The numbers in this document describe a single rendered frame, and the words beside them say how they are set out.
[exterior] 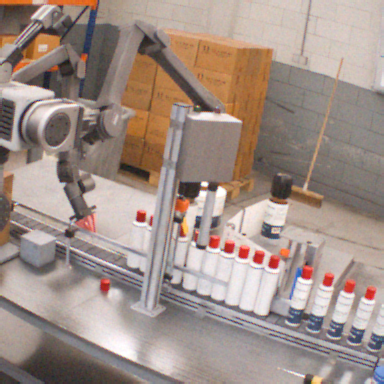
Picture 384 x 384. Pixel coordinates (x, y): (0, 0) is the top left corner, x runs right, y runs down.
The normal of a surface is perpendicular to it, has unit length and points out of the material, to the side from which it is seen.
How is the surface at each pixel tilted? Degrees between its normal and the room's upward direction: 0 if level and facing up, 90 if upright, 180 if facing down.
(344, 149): 90
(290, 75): 90
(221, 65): 91
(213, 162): 90
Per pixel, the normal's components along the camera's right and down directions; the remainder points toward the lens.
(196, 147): 0.47, 0.35
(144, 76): -0.48, 0.20
